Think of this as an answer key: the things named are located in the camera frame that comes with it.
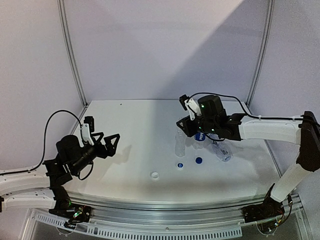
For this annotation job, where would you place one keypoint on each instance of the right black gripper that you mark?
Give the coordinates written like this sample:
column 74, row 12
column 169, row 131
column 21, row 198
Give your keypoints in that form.
column 187, row 129

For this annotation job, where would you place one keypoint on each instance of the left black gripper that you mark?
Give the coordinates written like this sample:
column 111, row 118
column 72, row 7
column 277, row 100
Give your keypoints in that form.
column 109, row 151

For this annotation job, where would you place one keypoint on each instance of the clear ribbed plastic bottle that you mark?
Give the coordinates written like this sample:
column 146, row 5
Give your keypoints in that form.
column 180, row 142

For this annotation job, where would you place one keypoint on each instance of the Pepsi bottle blue label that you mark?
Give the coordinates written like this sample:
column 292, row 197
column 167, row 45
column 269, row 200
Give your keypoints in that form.
column 200, row 141

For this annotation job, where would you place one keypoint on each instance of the blue Pepsi bottle cap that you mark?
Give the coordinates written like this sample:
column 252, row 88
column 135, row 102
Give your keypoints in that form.
column 198, row 160

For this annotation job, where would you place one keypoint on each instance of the Pocari Sweat blue white cap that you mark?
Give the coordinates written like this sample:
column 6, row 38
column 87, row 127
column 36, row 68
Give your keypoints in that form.
column 180, row 165

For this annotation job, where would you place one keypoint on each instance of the crushed clear plastic bottle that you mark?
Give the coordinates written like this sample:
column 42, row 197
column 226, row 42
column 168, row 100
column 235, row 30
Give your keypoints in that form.
column 220, row 148

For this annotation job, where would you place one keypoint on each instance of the clear white bottle cap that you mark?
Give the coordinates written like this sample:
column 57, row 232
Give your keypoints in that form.
column 154, row 175

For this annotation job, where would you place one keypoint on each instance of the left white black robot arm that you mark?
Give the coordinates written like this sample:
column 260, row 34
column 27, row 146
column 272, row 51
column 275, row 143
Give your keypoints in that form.
column 43, row 186

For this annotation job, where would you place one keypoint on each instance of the perforated clear acrylic plate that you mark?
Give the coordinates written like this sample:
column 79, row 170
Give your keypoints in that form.
column 226, row 223

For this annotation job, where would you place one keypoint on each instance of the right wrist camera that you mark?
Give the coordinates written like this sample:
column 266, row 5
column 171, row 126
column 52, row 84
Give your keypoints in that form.
column 190, row 105

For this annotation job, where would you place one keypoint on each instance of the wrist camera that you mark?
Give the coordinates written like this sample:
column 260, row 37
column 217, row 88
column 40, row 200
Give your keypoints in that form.
column 190, row 105
column 86, row 130

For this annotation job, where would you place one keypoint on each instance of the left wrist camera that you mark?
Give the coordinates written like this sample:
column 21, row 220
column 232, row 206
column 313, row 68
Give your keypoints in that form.
column 86, row 130

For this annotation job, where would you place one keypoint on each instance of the aluminium front rail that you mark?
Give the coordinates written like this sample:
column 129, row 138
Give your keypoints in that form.
column 165, row 213

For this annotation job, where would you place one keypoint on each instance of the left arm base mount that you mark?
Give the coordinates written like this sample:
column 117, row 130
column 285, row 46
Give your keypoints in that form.
column 64, row 207

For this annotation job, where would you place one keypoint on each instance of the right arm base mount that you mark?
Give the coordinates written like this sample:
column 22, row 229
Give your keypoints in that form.
column 267, row 209

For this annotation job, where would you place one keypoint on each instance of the left aluminium corner post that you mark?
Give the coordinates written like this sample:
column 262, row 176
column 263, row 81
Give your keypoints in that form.
column 70, row 52

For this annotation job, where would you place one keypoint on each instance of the aluminium corner post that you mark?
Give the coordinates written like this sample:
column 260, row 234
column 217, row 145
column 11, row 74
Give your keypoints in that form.
column 262, row 52
column 70, row 52

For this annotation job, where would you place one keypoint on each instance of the right aluminium corner post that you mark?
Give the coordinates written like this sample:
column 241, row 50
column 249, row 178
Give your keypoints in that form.
column 262, row 52

